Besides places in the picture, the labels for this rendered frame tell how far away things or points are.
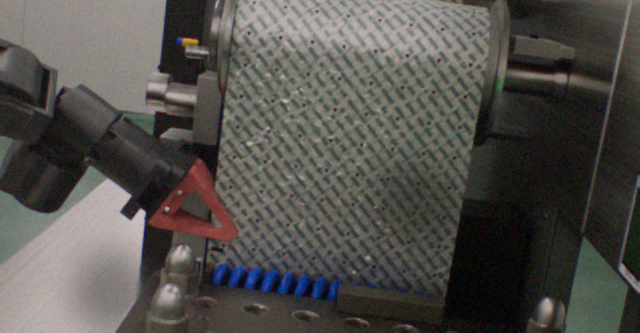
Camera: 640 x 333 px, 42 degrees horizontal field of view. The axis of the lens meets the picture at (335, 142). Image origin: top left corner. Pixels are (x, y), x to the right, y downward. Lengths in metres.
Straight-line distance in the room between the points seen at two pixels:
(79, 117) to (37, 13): 6.00
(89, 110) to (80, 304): 0.33
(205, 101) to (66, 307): 0.32
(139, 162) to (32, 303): 0.32
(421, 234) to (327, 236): 0.09
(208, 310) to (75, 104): 0.23
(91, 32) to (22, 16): 0.54
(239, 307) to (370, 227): 0.15
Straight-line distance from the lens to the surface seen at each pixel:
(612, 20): 0.73
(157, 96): 0.87
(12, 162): 0.83
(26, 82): 0.77
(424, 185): 0.79
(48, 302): 1.05
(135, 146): 0.78
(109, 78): 6.65
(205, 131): 0.86
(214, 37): 0.80
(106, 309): 1.04
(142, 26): 6.54
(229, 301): 0.75
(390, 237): 0.80
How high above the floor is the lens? 1.32
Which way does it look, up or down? 11 degrees down
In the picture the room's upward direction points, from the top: 8 degrees clockwise
